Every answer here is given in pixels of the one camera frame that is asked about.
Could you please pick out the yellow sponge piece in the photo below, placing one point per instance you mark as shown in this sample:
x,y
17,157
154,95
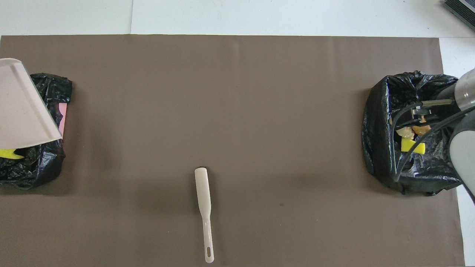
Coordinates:
x,y
408,145
10,153

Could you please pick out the black bagged pink bin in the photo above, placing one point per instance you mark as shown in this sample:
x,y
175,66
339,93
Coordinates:
x,y
48,163

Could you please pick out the brown bread roll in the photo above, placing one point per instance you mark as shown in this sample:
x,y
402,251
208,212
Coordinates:
x,y
422,129

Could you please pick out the beige hand brush black bristles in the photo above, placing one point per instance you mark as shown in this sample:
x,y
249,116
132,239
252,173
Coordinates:
x,y
203,185

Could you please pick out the pale bread chunk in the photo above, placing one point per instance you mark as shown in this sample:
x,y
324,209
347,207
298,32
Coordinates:
x,y
404,132

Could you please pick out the beige plastic dustpan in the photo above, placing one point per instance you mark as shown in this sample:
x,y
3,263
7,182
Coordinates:
x,y
22,107

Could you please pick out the brown table mat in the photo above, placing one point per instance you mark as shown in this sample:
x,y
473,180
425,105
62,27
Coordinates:
x,y
237,111

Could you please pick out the black bagged trash bin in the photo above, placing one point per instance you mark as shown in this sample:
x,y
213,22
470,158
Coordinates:
x,y
378,129

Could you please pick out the dark ribbed device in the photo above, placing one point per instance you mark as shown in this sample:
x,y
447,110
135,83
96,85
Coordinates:
x,y
462,9

